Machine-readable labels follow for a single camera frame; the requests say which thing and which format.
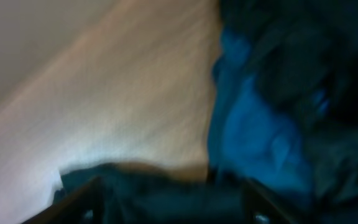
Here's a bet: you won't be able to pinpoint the blue garment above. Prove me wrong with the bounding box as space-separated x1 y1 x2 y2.
208 28 313 198

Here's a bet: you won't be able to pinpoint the black shorts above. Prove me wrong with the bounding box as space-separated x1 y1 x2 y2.
53 164 246 223

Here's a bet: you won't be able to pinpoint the dark navy garment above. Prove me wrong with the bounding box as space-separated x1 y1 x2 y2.
219 0 358 223

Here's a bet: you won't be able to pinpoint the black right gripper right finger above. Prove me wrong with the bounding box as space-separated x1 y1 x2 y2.
242 179 297 224

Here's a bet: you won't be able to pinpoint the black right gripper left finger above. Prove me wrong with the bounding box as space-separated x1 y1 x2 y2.
22 177 104 224

